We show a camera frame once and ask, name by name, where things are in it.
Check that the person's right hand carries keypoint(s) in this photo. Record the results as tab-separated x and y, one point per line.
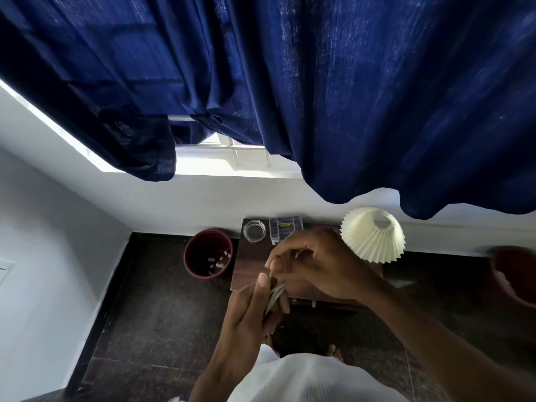
331	267

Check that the person's left hand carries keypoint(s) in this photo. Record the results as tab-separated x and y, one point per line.
243	318

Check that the person's right fingers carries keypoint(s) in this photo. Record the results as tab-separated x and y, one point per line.
293	257

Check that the person's left thumb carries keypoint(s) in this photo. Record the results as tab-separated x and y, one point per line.
261	293

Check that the pale grey strip bundle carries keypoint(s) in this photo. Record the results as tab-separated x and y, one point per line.
274	297

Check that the person's right forearm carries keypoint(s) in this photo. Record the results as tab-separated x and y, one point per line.
439	343

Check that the person's left forearm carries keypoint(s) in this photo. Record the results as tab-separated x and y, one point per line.
222	376

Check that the small dark wooden table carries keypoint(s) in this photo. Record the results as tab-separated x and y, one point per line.
247	267

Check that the clear plastic compartment box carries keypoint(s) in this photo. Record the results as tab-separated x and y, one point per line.
284	228

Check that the clear glass ashtray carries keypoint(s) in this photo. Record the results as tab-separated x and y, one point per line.
254	231

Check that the white paper scraps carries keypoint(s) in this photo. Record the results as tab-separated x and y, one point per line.
218	259

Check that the dark red round bin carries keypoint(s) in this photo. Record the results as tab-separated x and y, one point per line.
201	251

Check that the cream pleated lamp shade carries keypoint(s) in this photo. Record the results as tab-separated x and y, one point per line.
372	240

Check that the person's bare foot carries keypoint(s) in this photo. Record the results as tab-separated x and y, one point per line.
335	353

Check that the person's white garment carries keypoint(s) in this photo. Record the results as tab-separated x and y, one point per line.
310	380

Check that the dark blue curtain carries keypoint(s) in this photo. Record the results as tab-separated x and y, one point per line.
83	79
377	100

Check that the dark red round pot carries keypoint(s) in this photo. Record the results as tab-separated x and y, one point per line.
517	276

